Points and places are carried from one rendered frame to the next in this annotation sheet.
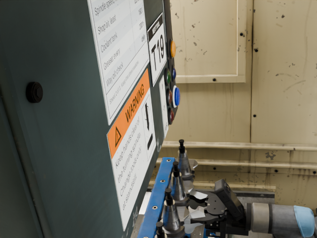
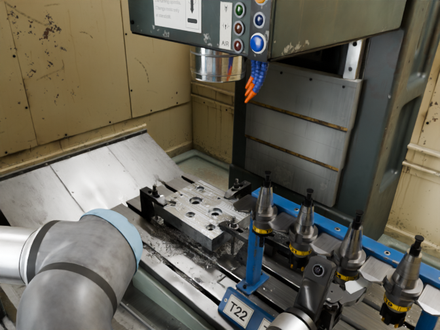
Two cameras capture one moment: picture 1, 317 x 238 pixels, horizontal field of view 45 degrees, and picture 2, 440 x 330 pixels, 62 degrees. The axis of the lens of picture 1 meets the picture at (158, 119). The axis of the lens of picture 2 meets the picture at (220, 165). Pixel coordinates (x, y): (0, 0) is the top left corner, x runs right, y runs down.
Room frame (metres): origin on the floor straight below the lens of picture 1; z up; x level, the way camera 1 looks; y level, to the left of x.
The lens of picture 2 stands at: (0.86, -0.68, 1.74)
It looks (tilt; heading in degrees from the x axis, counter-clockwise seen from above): 28 degrees down; 119
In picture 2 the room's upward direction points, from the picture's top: 1 degrees clockwise
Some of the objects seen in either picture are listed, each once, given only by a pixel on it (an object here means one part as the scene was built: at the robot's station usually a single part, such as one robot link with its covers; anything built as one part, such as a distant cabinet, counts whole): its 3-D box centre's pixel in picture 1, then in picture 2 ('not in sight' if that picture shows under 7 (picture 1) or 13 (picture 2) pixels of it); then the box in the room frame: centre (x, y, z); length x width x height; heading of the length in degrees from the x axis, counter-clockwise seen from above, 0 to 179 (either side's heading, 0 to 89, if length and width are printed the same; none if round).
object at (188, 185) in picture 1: (181, 186); (374, 270); (0.87, -0.04, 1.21); 0.07 x 0.05 x 0.01; 77
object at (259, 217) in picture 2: not in sight; (264, 213); (0.60, 0.02, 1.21); 0.06 x 0.06 x 0.03
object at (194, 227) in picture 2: not in sight; (205, 211); (0.29, 0.25, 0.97); 0.29 x 0.23 x 0.05; 167
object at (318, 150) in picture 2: not in sight; (291, 131); (0.44, 0.67, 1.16); 0.48 x 0.05 x 0.51; 167
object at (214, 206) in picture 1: (227, 216); (313, 310); (0.78, -0.16, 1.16); 0.12 x 0.08 x 0.09; 77
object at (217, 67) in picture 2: not in sight; (218, 54); (0.34, 0.24, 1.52); 0.16 x 0.16 x 0.12
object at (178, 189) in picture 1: (177, 184); (353, 239); (0.81, -0.03, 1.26); 0.04 x 0.04 x 0.07
